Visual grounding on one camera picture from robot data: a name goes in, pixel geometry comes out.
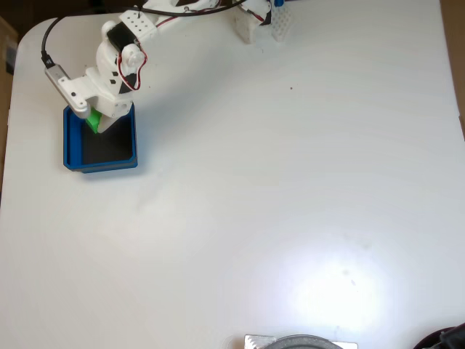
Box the green cube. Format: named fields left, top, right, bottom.
left=85, top=108, right=105, bottom=135

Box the blue box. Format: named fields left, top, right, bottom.
left=62, top=103, right=140, bottom=175

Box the cardboard box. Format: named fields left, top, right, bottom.
left=0, top=14, right=19, bottom=77

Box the grey round object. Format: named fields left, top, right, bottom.
left=267, top=334, right=344, bottom=349

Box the black object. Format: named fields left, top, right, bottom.
left=413, top=322, right=465, bottom=349

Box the red servo wire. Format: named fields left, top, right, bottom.
left=118, top=46, right=148, bottom=92

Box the silver camera box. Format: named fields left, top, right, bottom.
left=44, top=65, right=97, bottom=119

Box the black camera cable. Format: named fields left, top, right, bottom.
left=40, top=0, right=251, bottom=68

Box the white perforated base plate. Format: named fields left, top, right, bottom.
left=270, top=4, right=294, bottom=43

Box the silver metal bracket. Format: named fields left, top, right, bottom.
left=243, top=334, right=359, bottom=349

